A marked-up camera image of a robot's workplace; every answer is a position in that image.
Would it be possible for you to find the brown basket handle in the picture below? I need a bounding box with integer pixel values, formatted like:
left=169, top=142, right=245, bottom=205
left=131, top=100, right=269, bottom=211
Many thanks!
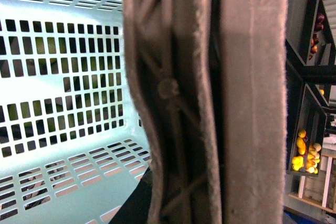
left=123, top=0, right=288, bottom=223

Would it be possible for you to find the light blue plastic basket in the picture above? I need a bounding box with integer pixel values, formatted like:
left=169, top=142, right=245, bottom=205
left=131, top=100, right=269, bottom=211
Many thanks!
left=1, top=0, right=150, bottom=223

